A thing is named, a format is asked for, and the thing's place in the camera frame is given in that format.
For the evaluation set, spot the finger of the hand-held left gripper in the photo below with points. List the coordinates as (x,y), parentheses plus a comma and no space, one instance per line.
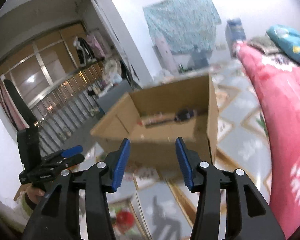
(75,158)
(72,150)

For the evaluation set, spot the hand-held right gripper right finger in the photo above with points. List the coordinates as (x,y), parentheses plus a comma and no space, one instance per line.
(183,165)

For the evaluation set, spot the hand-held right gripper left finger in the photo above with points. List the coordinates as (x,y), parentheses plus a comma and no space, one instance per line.
(121,165)

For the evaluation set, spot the cardboard box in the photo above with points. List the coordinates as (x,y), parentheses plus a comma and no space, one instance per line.
(152,152)

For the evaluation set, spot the purple smart watch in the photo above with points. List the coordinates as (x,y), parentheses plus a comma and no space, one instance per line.
(186,114)

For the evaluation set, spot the person's left forearm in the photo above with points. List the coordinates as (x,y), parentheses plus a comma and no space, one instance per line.
(25,208)

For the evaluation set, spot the person's left hand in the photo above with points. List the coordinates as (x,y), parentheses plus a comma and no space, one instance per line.
(34,195)

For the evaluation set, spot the pink hanging cloth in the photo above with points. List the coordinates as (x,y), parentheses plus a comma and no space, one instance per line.
(8,107)

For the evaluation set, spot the dark hanging cloth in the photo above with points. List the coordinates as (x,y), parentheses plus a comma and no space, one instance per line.
(20,102)

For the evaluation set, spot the metal railing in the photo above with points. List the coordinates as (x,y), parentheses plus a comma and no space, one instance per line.
(65,92)

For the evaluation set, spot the grey cabinet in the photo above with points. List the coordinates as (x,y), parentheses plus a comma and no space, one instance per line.
(115,96)

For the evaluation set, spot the patterned tablecloth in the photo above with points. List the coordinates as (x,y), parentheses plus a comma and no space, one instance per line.
(240,110)

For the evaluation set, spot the pile of pale clothes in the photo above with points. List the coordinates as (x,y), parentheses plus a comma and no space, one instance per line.
(112,72)

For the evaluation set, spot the metal framed window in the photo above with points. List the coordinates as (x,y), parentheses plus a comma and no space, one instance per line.
(52,60)

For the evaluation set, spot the black and white hanging jacket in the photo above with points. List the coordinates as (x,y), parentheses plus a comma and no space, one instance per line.
(83,51)

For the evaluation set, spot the pink hanging garment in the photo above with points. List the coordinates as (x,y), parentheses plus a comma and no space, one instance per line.
(96,45)

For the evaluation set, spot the clear water jug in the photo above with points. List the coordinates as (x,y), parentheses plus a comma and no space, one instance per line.
(198,56)

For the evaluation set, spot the white cylindrical appliance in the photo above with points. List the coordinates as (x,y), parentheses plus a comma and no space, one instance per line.
(163,52)

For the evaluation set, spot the pink floral blanket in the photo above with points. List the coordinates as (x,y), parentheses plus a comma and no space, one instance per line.
(285,105)

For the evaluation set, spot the blue water jug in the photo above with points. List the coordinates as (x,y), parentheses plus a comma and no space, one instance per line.
(236,37)

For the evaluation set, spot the grey lace-trimmed cushion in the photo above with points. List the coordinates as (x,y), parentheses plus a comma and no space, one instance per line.
(263,44)

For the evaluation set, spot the teal patterned pillow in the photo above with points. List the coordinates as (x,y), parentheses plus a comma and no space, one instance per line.
(290,42)

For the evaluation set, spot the white wall socket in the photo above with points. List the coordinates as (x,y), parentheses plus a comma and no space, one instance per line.
(220,47)

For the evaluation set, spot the floral cloth on wall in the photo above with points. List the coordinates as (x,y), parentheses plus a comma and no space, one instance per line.
(180,17)

